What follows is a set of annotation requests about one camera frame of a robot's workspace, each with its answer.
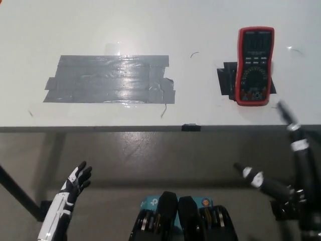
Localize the black diagonal table leg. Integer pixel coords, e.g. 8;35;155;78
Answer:
0;164;42;222

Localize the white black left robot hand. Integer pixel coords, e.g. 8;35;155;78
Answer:
37;161;93;241

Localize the black tape patch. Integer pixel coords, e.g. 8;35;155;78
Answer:
216;61;278;101

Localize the red multimeter with black stand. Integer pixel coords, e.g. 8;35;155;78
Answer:
235;27;275;107

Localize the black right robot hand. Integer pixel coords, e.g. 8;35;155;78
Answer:
233;99;321;226

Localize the grey duct tape patch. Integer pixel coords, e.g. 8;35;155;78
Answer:
42;54;176;104

